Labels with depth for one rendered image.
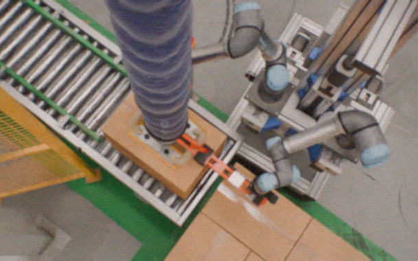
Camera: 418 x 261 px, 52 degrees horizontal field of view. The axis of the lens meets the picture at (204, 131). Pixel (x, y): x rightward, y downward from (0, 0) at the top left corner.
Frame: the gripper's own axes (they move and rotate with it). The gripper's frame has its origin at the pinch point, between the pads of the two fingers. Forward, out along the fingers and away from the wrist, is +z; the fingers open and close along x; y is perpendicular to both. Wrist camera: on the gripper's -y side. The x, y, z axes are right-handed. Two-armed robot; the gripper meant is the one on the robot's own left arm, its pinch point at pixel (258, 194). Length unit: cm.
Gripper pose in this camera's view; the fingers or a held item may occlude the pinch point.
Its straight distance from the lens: 226.9
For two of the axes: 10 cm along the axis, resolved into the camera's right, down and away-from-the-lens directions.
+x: -6.0, 7.6, -2.4
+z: -0.5, 2.7, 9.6
